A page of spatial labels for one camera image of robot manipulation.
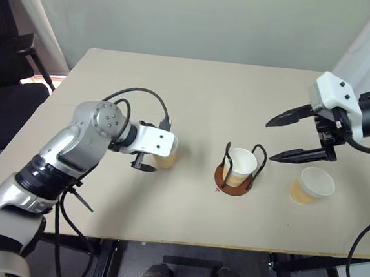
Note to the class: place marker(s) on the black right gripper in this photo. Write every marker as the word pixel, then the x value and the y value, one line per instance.
pixel 333 132

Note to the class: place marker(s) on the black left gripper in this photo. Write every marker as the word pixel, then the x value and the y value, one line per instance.
pixel 137 160

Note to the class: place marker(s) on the paper cup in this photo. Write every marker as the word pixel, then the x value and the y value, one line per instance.
pixel 317 185
pixel 166 161
pixel 242 163

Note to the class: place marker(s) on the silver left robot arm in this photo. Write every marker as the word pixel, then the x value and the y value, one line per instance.
pixel 74 142

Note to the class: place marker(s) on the black office chair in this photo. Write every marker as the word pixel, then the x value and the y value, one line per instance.
pixel 4 96

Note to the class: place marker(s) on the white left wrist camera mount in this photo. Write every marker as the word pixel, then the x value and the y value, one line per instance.
pixel 152 140

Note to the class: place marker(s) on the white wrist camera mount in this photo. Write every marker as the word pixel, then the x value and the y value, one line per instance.
pixel 331 93
pixel 152 140

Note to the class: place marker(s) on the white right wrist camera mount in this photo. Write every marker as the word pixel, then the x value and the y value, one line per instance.
pixel 331 93

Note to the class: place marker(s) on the black table frame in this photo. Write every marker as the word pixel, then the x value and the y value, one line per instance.
pixel 109 258

